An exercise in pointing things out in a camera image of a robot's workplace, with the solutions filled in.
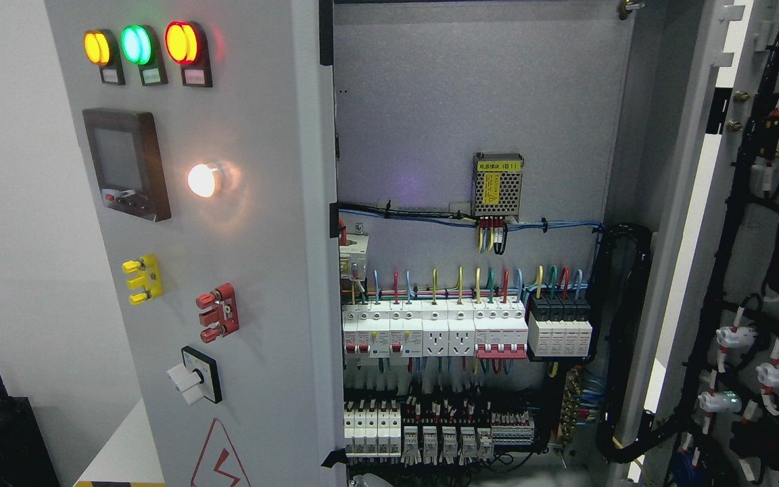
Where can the white glowing indicator lamp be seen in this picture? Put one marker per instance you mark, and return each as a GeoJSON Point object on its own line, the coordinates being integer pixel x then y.
{"type": "Point", "coordinates": [204, 180]}

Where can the lower relay terminal row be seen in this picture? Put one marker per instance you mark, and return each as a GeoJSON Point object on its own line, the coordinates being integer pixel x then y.
{"type": "Point", "coordinates": [443, 430]}

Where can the red indicator lamp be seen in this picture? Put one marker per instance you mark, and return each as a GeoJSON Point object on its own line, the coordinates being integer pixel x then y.
{"type": "Point", "coordinates": [185, 42]}

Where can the black box at left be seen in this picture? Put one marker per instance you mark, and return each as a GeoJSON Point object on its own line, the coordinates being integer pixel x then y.
{"type": "Point", "coordinates": [24, 460]}

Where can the white current transformer group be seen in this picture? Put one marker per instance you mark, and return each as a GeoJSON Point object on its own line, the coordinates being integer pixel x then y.
{"type": "Point", "coordinates": [352, 256]}

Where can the red triangle warning sticker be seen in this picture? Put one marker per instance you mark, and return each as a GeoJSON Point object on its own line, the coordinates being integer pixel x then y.
{"type": "Point", "coordinates": [218, 463]}

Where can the metal mesh power supply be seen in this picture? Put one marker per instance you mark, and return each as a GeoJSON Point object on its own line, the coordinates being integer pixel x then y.
{"type": "Point", "coordinates": [497, 183]}

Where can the red terminal post block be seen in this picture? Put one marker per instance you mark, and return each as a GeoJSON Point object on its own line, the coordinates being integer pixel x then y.
{"type": "Point", "coordinates": [220, 316]}

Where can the green indicator lamp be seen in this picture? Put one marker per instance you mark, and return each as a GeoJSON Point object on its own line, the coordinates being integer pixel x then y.
{"type": "Point", "coordinates": [138, 44]}

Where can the grey cabinet door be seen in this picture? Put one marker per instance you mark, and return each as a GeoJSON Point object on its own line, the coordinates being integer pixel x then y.
{"type": "Point", "coordinates": [267, 123]}
{"type": "Point", "coordinates": [722, 390]}

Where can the black digital power meter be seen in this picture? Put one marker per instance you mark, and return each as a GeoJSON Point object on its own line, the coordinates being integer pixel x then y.
{"type": "Point", "coordinates": [124, 148]}

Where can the yellow indicator lamp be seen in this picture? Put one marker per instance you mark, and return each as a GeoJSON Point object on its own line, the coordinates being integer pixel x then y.
{"type": "Point", "coordinates": [99, 47]}

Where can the white socket breaker row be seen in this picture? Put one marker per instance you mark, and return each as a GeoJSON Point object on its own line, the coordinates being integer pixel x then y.
{"type": "Point", "coordinates": [468, 328]}

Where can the white rotary selector switch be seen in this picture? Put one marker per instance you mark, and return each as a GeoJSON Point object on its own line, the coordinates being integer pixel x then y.
{"type": "Point", "coordinates": [197, 377]}

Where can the yellow terminal post block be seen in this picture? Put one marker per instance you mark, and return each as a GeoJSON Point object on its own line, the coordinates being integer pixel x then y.
{"type": "Point", "coordinates": [144, 277]}

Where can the black white surge protector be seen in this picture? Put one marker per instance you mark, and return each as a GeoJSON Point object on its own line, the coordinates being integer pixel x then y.
{"type": "Point", "coordinates": [557, 328]}

